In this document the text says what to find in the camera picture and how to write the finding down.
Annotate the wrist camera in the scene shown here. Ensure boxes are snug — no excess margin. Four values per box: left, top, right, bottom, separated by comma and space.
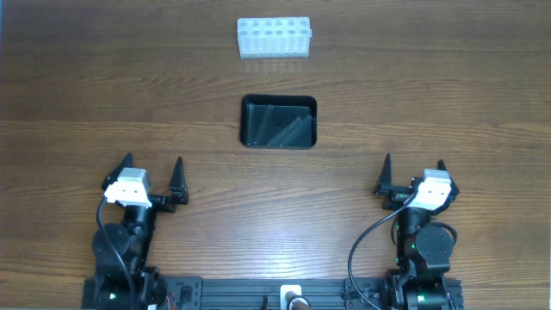
102, 166, 153, 209
413, 168, 454, 213

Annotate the clear test tube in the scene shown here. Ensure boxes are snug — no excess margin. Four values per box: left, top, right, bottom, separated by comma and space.
266, 115, 303, 147
255, 104, 276, 146
281, 113, 314, 148

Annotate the mounting rail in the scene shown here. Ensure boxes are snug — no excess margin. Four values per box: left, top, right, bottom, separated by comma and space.
81, 275, 467, 310

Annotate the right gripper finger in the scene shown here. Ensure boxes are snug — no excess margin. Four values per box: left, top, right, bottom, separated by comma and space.
436, 158, 461, 200
372, 152, 394, 196

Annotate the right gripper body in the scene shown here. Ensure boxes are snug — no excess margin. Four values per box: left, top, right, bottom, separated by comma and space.
378, 183, 418, 212

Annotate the black tray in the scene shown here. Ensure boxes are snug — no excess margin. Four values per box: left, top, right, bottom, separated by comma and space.
238, 93, 319, 151

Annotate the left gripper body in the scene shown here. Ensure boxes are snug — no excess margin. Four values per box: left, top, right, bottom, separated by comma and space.
147, 193, 178, 214

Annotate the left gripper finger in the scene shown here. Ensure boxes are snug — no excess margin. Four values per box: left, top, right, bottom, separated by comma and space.
101, 152, 134, 192
168, 155, 190, 206

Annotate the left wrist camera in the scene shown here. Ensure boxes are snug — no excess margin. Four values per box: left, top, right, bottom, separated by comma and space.
102, 166, 153, 209

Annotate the white test tube rack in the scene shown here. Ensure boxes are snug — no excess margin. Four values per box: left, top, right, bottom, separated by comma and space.
236, 15, 313, 60

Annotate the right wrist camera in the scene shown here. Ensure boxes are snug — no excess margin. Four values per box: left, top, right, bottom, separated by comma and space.
413, 168, 454, 213

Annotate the black cable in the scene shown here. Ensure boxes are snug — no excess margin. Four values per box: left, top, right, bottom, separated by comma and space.
95, 195, 139, 310
347, 190, 419, 310

